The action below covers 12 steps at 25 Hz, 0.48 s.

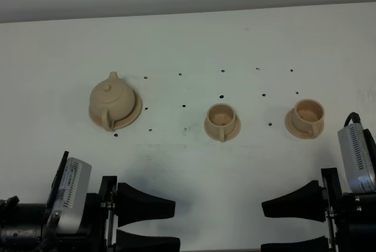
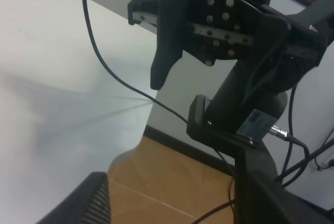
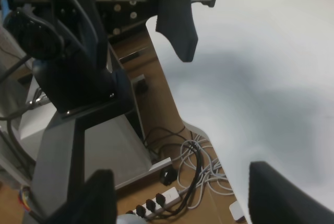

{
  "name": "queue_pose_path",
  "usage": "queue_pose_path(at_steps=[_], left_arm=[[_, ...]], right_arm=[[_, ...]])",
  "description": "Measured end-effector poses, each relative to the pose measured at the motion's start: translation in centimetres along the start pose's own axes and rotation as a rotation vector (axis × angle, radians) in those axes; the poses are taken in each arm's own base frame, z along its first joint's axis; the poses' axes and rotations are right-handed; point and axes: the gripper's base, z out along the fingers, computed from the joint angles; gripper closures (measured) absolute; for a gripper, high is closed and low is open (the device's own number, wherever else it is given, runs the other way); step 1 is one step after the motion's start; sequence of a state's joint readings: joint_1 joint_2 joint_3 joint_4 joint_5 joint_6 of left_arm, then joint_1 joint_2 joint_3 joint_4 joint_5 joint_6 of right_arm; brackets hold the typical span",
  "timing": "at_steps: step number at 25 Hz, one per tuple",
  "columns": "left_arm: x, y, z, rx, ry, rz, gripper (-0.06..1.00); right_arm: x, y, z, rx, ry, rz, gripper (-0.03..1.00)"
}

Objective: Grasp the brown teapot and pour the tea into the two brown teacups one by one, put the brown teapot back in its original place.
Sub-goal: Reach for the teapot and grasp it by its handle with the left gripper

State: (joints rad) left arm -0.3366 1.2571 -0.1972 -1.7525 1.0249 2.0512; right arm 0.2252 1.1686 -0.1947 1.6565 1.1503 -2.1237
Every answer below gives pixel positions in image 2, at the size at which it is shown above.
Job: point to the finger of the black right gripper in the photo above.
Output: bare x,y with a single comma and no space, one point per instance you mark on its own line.
317,16

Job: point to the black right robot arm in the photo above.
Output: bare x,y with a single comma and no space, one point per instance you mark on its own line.
259,195

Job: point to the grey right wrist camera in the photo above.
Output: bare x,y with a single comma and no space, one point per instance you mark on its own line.
258,124

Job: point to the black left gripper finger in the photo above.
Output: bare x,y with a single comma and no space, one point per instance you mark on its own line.
88,203

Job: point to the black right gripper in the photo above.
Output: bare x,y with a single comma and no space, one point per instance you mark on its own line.
209,30

